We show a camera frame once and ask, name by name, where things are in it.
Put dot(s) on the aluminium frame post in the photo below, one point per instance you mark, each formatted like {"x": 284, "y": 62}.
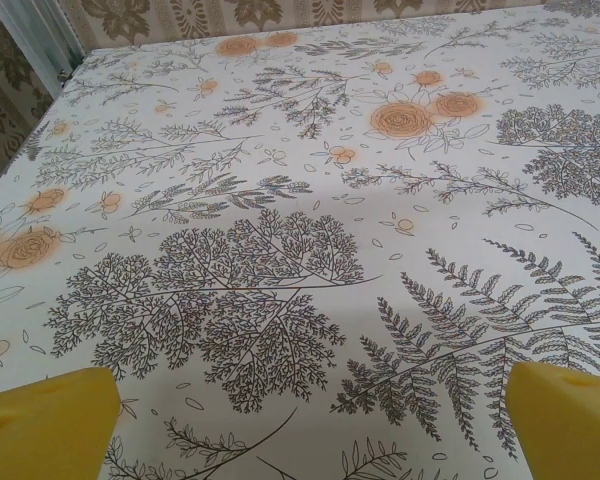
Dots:
{"x": 55, "y": 35}

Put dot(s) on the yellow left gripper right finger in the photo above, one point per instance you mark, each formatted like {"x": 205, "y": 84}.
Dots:
{"x": 565, "y": 430}

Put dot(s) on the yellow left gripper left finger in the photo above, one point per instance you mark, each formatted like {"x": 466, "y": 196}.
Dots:
{"x": 45, "y": 430}

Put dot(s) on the floral print tablecloth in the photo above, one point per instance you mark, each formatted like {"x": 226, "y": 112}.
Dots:
{"x": 300, "y": 200}

